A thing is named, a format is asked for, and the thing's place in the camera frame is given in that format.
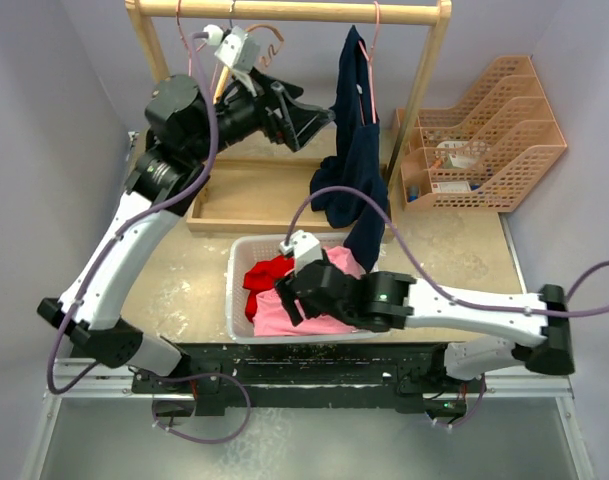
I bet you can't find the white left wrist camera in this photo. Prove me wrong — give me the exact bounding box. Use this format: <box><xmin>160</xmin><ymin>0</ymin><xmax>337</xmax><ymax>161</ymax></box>
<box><xmin>203</xmin><ymin>24</ymin><xmax>260</xmax><ymax>97</ymax></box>

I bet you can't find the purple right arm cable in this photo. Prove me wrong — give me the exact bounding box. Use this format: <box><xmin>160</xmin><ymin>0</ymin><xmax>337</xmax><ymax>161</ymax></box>
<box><xmin>286</xmin><ymin>185</ymin><xmax>609</xmax><ymax>319</ymax></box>

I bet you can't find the wooden hanger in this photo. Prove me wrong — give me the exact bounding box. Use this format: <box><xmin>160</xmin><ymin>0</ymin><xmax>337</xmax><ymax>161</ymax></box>
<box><xmin>211</xmin><ymin>3</ymin><xmax>285</xmax><ymax>105</ymax></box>

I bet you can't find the white red label box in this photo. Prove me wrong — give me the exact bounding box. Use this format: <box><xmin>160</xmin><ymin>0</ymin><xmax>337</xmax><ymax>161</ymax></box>
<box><xmin>431</xmin><ymin>181</ymin><xmax>471</xmax><ymax>194</ymax></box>

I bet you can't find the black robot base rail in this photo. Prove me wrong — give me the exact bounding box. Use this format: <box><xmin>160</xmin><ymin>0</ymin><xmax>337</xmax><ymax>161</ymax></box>
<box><xmin>132</xmin><ymin>342</ymin><xmax>486</xmax><ymax>418</ymax></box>

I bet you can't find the grey blue bottle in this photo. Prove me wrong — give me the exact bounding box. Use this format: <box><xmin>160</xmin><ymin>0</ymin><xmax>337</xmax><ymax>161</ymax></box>
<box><xmin>406</xmin><ymin>185</ymin><xmax>420</xmax><ymax>202</ymax></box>

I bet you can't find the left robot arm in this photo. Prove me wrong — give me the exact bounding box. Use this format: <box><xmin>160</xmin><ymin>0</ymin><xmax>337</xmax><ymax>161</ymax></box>
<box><xmin>37</xmin><ymin>70</ymin><xmax>334</xmax><ymax>392</ymax></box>

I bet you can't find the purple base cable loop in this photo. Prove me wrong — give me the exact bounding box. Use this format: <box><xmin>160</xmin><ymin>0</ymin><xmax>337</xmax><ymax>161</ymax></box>
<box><xmin>151</xmin><ymin>370</ymin><xmax>255</xmax><ymax>445</ymax></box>

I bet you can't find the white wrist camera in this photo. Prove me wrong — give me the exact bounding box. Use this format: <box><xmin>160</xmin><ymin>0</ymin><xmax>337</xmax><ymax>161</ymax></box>
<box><xmin>203</xmin><ymin>24</ymin><xmax>260</xmax><ymax>97</ymax></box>
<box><xmin>279</xmin><ymin>230</ymin><xmax>323</xmax><ymax>274</ymax></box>

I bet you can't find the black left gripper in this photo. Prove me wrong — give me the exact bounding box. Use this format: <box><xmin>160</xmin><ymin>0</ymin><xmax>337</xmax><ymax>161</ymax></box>
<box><xmin>186</xmin><ymin>64</ymin><xmax>333</xmax><ymax>163</ymax></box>

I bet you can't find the white plastic basket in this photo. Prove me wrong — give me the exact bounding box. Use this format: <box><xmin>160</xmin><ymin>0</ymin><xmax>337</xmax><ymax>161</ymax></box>
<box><xmin>225</xmin><ymin>234</ymin><xmax>379</xmax><ymax>344</ymax></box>

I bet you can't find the red t shirt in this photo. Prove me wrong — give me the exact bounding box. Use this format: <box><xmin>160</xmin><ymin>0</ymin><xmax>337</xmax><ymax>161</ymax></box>
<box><xmin>242</xmin><ymin>255</ymin><xmax>294</xmax><ymax>324</ymax></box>

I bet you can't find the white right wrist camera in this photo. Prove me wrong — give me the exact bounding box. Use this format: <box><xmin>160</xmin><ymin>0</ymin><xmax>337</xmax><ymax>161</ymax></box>
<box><xmin>279</xmin><ymin>230</ymin><xmax>323</xmax><ymax>274</ymax></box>

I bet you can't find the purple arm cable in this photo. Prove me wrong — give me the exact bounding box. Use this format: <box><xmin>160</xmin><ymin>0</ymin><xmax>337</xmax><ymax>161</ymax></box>
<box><xmin>286</xmin><ymin>185</ymin><xmax>609</xmax><ymax>319</ymax></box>
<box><xmin>47</xmin><ymin>30</ymin><xmax>219</xmax><ymax>396</ymax></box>

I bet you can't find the pink wire hanger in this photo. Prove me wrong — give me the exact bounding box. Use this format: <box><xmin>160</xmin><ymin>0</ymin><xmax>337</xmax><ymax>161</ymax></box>
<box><xmin>360</xmin><ymin>1</ymin><xmax>381</xmax><ymax>124</ymax></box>
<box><xmin>175</xmin><ymin>0</ymin><xmax>209</xmax><ymax>76</ymax></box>

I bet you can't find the wooden clothes rack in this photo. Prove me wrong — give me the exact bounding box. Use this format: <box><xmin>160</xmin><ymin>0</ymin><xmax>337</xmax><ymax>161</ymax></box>
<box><xmin>124</xmin><ymin>0</ymin><xmax>453</xmax><ymax>233</ymax></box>

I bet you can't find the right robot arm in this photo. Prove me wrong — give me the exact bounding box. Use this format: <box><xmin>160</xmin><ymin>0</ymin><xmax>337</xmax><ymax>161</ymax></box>
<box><xmin>275</xmin><ymin>260</ymin><xmax>575</xmax><ymax>391</ymax></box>

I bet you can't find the navy blue t shirt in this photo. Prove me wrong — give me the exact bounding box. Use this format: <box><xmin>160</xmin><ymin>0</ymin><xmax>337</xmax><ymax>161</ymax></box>
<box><xmin>310</xmin><ymin>27</ymin><xmax>388</xmax><ymax>272</ymax></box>

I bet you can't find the aluminium frame rail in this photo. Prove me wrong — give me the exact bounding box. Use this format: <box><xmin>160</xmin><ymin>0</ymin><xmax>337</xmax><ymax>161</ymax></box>
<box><xmin>53</xmin><ymin>358</ymin><xmax>154</xmax><ymax>400</ymax></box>

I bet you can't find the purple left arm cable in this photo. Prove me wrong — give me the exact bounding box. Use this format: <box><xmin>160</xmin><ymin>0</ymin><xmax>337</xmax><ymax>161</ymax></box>
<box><xmin>47</xmin><ymin>30</ymin><xmax>219</xmax><ymax>396</ymax></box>

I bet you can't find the pink wire hanger under navy shirt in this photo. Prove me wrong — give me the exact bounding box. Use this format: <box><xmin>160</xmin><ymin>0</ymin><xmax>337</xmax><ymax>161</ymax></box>
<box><xmin>360</xmin><ymin>1</ymin><xmax>381</xmax><ymax>124</ymax></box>

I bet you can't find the pink plastic file organizer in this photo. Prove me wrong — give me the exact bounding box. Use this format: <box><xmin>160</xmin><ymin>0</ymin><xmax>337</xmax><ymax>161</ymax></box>
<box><xmin>400</xmin><ymin>55</ymin><xmax>567</xmax><ymax>213</ymax></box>

